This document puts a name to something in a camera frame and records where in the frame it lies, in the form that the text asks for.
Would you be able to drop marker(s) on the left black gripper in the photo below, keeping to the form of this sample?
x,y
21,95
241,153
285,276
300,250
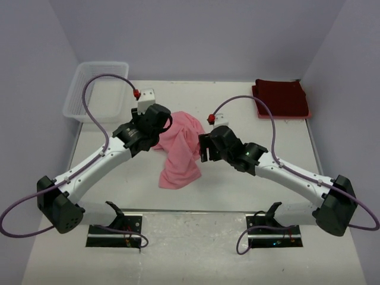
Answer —
x,y
136,116

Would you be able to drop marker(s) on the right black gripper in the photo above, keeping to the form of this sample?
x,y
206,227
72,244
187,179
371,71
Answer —
x,y
205,142

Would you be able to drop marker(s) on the pink t shirt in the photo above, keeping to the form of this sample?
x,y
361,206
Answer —
x,y
181,144

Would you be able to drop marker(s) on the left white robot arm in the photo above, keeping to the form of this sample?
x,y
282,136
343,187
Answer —
x,y
59,198

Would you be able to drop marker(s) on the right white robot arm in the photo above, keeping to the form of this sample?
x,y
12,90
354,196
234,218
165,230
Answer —
x,y
329,205

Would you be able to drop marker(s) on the white plastic basket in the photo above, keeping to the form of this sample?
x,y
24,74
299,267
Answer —
x,y
104,96

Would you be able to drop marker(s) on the folded dark red shirt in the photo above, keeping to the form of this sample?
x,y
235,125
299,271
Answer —
x,y
282,98

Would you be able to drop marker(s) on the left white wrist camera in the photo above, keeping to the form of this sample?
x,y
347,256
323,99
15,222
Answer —
x,y
145,98

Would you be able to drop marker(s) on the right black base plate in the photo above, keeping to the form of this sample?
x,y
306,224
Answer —
x,y
268,233

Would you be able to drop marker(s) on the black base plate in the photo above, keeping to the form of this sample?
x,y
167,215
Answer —
x,y
268,233
124,232

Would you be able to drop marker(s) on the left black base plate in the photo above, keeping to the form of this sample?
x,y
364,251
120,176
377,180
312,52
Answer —
x,y
124,232

